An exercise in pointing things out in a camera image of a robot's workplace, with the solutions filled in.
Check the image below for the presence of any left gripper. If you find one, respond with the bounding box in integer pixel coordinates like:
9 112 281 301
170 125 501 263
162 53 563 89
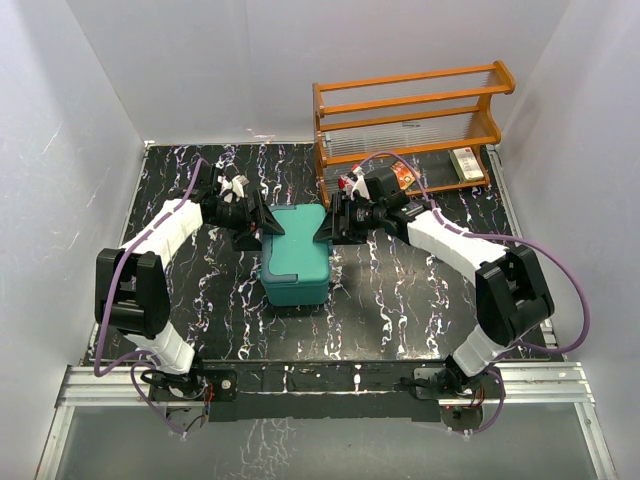
208 191 284 251

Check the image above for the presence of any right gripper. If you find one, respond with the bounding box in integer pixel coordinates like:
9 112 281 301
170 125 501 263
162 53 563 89
313 194 384 246

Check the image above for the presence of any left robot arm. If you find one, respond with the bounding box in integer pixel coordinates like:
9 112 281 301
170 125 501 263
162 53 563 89
94 159 285 399

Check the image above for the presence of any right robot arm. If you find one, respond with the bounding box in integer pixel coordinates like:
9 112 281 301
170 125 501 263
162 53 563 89
314 167 555 397

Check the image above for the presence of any red white medicine box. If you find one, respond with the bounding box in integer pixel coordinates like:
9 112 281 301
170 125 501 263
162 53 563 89
338 175 353 191

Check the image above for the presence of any white green medicine box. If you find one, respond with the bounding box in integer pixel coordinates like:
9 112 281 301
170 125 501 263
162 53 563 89
449 147 484 183

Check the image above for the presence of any orange snack packet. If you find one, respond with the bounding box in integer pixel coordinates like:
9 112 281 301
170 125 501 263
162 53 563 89
391 160 419 191

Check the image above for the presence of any wooden shelf rack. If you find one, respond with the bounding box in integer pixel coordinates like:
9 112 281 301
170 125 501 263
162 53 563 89
312 60 516 202

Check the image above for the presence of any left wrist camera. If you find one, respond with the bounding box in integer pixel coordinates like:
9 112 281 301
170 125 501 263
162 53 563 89
220 175 249 204

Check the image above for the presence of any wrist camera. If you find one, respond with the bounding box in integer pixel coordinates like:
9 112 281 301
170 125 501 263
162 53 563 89
220 175 249 204
345 165 370 200

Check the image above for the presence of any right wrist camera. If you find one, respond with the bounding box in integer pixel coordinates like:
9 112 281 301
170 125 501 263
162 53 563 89
345 165 370 200

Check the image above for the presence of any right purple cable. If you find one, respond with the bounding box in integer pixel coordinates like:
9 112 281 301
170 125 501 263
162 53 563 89
357 151 592 434

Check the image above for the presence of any purple cable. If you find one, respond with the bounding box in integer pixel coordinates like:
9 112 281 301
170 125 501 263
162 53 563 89
92 157 206 436
357 151 592 434

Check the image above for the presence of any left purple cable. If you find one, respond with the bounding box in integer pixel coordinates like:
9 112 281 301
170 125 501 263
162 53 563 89
92 157 206 436

